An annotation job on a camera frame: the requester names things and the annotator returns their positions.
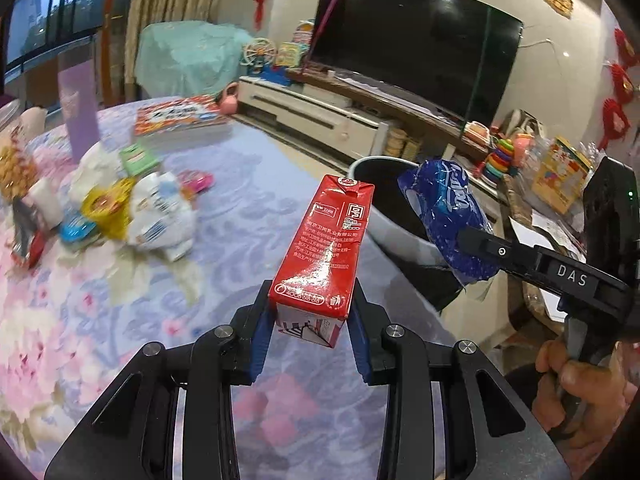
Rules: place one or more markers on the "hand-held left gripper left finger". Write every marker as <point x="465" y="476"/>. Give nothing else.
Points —
<point x="260" y="342"/>

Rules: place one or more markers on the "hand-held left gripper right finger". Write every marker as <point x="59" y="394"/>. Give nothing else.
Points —
<point x="359" y="347"/>

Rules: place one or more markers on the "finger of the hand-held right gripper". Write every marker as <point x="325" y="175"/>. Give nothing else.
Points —
<point x="500" y="252"/>

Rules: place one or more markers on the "blue plastic wrapper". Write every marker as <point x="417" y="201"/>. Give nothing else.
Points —
<point x="450" y="205"/>

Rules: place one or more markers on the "grey bin with black bag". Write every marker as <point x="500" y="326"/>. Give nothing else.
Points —
<point x="395" y="225"/>

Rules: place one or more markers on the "red milk carton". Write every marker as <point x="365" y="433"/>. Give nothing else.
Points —
<point x="320" y="240"/>

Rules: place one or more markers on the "white plastic snack bag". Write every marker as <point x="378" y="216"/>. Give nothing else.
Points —
<point x="155" y="215"/>

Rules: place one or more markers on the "yellow snack wrapper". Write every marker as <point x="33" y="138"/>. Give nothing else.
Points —
<point x="107" y="207"/>

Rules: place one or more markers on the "blue small packet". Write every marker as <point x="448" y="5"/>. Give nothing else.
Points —
<point x="77" y="230"/>

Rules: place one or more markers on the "green milk carton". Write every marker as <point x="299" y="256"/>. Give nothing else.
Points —
<point x="140" y="160"/>

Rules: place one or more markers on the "small white bottle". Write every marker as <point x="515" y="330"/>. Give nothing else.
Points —
<point x="46" y="200"/>

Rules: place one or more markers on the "person's right hand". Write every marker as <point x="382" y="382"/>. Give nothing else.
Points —
<point x="582" y="380"/>

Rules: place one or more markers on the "yellow toy box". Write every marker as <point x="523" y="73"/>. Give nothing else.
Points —
<point x="562" y="175"/>

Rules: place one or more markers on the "rainbow stacking rings toy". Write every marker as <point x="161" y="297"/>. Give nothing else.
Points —
<point x="497" y="160"/>

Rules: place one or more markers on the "pink toy cash register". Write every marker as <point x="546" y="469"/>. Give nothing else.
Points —
<point x="477" y="135"/>

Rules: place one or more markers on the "cream tins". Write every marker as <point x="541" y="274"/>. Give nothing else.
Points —
<point x="400" y="144"/>

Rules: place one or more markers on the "pink snack wrapper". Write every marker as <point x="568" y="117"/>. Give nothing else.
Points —
<point x="195" y="181"/>

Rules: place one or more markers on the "black flat television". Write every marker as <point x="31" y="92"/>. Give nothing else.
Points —
<point x="415" y="45"/>

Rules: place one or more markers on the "white crumpled tissue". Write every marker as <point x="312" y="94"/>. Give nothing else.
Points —
<point x="97" y="170"/>

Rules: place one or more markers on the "white television cabinet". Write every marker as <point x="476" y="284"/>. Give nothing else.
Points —
<point x="300" y="105"/>

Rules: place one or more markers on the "pink kettlebell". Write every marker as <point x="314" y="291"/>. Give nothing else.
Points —
<point x="229" y="101"/>

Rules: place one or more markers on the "red and silver wrapper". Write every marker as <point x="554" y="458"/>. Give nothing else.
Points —
<point x="30" y="250"/>

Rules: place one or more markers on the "ferris wheel toy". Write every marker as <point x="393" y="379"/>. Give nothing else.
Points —
<point x="259" y="57"/>

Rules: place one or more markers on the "colourful toy box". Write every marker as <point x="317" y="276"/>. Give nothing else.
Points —
<point x="289" y="55"/>

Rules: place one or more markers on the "purple box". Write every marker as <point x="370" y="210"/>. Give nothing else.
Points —
<point x="80" y="110"/>

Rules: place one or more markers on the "pink stick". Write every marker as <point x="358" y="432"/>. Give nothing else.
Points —
<point x="325" y="15"/>

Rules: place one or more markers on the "teal furniture cover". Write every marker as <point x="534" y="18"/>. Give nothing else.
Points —
<point x="190" y="55"/>

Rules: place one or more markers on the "bag of yellow snacks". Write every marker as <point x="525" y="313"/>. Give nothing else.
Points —
<point x="15" y="165"/>

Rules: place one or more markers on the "dark framed window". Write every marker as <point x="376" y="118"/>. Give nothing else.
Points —
<point x="50" y="20"/>

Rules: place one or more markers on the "red hanging wall ornaments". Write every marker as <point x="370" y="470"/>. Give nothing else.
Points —
<point x="625" y="85"/>

